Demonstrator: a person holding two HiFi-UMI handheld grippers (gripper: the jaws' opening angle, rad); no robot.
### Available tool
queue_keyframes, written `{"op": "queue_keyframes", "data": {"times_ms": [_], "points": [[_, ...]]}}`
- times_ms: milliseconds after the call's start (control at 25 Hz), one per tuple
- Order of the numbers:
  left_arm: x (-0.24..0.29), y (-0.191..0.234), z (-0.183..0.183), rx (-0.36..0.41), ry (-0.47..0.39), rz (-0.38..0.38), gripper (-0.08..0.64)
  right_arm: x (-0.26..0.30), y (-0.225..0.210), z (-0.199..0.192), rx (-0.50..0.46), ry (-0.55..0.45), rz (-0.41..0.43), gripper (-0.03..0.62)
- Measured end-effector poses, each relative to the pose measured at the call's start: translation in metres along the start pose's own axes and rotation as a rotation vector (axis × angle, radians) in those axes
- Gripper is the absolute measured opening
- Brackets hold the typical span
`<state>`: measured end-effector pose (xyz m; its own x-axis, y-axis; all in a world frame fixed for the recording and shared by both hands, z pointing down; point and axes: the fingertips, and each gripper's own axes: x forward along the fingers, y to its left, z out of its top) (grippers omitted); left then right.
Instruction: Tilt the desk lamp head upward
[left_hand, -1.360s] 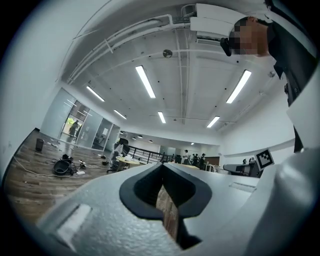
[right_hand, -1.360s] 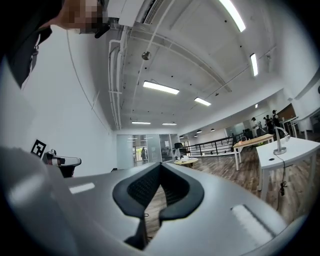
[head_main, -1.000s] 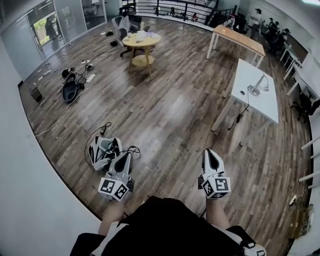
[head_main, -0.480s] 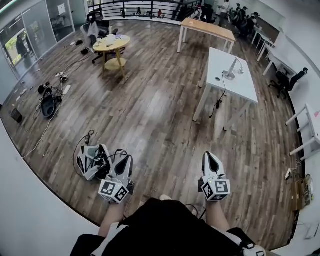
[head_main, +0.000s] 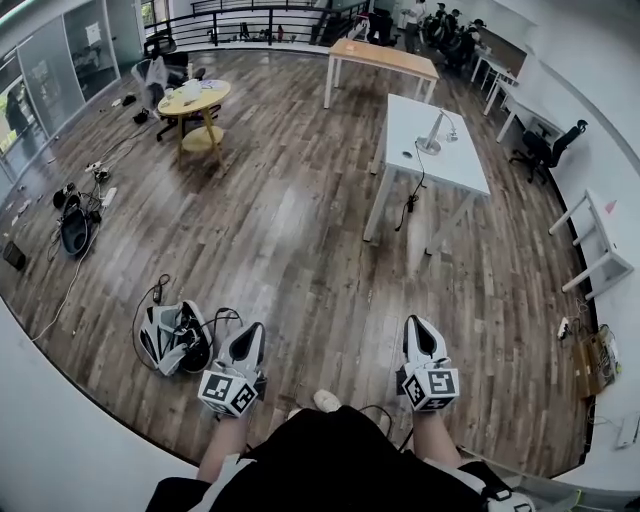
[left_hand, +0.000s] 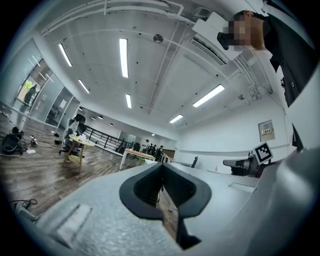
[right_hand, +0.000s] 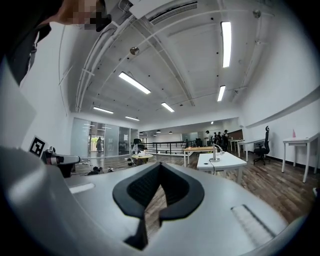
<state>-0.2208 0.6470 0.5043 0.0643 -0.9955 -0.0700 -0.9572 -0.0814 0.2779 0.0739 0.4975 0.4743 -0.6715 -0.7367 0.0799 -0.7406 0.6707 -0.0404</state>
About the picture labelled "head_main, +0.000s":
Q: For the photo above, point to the flat white power strip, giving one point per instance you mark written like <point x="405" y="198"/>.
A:
<point x="109" y="196"/>

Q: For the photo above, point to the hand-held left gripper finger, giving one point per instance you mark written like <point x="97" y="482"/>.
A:
<point x="260" y="352"/>
<point x="226" y="352"/>

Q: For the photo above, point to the black headrest office chair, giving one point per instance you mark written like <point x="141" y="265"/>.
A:
<point x="537" y="145"/>

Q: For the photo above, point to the white rectangular table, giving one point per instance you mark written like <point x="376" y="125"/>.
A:
<point x="440" y="165"/>

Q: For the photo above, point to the yellow round table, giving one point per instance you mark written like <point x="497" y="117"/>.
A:
<point x="200" y="105"/>

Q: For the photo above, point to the glass office partition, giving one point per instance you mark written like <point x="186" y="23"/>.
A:
<point x="50" y="70"/>

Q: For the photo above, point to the open black case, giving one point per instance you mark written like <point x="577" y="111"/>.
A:
<point x="75" y="232"/>

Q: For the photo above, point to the long white desk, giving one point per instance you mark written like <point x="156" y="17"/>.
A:
<point x="492" y="62"/>
<point x="515" y="100"/>

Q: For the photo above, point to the black swivel chair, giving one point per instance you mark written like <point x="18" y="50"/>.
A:
<point x="381" y="27"/>

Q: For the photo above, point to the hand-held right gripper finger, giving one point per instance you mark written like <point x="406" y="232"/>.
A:
<point x="439" y="347"/>
<point x="410" y="347"/>

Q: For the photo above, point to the slim white power strip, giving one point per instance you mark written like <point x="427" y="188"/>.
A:
<point x="563" y="327"/>

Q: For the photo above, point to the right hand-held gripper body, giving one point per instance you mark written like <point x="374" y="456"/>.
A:
<point x="440" y="385"/>

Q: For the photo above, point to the black round headset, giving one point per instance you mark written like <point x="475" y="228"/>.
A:
<point x="65" y="195"/>

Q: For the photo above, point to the person's light shoe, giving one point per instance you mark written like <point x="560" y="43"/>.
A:
<point x="327" y="400"/>
<point x="294" y="414"/>

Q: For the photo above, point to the black mesh waste bin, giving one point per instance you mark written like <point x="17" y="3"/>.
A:
<point x="14" y="255"/>

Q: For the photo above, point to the small white side table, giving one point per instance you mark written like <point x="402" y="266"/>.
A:
<point x="607" y="235"/>

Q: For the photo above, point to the person's right forearm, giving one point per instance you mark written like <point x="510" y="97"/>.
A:
<point x="435" y="435"/>

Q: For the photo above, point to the plastic covered office chair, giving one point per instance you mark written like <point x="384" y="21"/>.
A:
<point x="152" y="75"/>

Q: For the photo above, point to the wooden top table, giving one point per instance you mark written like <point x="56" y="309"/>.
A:
<point x="380" y="60"/>

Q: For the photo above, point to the silver desk lamp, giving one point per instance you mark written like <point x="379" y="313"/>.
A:
<point x="429" y="145"/>

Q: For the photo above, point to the purple patterned card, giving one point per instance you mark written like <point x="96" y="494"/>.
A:
<point x="211" y="85"/>

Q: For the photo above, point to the white power strip with plugs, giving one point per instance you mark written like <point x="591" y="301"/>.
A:
<point x="96" y="170"/>

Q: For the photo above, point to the person's black clothing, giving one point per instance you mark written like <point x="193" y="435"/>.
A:
<point x="340" y="465"/>

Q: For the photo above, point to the person's left forearm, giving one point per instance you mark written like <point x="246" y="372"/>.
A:
<point x="225" y="445"/>

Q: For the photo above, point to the white flat adapter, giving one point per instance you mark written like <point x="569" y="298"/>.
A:
<point x="627" y="432"/>

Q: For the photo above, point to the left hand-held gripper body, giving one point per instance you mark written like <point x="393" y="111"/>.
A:
<point x="217" y="387"/>

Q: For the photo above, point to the pink paper item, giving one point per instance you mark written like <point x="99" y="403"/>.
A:
<point x="611" y="206"/>

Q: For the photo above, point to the white crumpled bag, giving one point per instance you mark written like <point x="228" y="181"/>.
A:
<point x="189" y="90"/>

